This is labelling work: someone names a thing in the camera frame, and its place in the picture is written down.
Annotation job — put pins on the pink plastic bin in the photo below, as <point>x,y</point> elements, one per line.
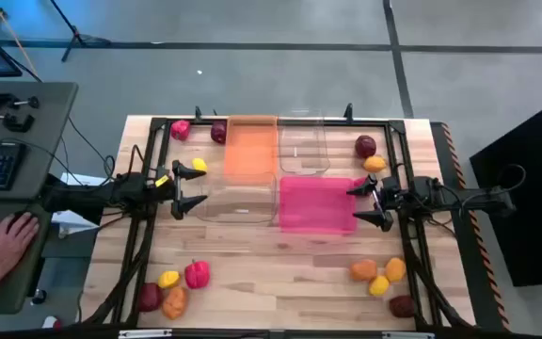
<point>315,205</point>

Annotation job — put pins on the white paper box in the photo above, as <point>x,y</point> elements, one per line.
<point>73,219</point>

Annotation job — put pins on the black round knob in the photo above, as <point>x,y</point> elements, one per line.
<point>39,296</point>

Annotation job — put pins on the black cabinet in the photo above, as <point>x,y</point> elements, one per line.
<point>530,198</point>

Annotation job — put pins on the person's hand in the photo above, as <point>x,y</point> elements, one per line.
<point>10,245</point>

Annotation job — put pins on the orange plastic bin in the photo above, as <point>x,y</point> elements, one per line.
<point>250,150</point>

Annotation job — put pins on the grey desk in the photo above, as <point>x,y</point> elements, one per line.
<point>40,155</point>

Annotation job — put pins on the silver metal bracket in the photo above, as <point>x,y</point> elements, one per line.
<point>144,334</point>
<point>407,335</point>

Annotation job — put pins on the black screw clamp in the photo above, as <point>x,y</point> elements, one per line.
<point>3,100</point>
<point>17,124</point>

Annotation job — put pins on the white and red object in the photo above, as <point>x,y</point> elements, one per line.
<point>51,322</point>

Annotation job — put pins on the small black table clamp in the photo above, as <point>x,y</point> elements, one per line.
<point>198,114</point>
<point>348,112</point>

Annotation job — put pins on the clear plastic bin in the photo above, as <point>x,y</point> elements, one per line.
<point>304,141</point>
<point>238,212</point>

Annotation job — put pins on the thin yellow rod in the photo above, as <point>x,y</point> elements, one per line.
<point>15,39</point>

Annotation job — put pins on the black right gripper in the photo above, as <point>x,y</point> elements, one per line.
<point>386,195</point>

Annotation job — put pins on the orange bell pepper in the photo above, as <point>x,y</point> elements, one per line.
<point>374,164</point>
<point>175,302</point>
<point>363,270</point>
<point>395,269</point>

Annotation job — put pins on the black tripod stand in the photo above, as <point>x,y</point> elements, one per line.
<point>75,35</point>

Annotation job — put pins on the black metal table frame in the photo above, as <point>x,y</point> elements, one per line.
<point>346,123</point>

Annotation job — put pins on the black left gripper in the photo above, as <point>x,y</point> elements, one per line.
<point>170,190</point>

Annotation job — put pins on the orange black hazard tape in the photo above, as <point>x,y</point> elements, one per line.
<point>486,263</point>

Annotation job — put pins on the black computer mouse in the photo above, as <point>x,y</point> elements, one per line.
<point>17,215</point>

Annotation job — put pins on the yellow bell pepper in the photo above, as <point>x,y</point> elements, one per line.
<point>378,285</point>
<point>199,165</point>
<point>169,279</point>

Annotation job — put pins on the dark red bell pepper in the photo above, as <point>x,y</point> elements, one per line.
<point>402,306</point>
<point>150,297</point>
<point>218,132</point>
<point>365,146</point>

